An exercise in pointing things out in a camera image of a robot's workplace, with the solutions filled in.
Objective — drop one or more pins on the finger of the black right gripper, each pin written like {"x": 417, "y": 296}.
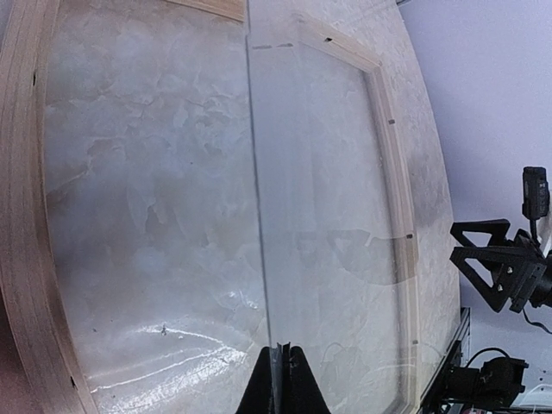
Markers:
{"x": 497, "y": 261}
{"x": 496, "y": 230}

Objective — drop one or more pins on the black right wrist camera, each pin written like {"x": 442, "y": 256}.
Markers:
{"x": 536, "y": 192}

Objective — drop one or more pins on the clear glass pane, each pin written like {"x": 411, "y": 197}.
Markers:
{"x": 337, "y": 235}

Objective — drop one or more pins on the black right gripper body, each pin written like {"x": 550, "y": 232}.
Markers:
{"x": 524, "y": 277}

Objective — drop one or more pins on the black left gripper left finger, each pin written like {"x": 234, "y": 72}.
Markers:
{"x": 258, "y": 396}

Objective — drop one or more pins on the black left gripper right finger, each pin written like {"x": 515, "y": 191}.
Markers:
{"x": 300, "y": 392}

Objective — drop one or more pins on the light wooden picture frame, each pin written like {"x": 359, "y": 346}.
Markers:
{"x": 29, "y": 284}

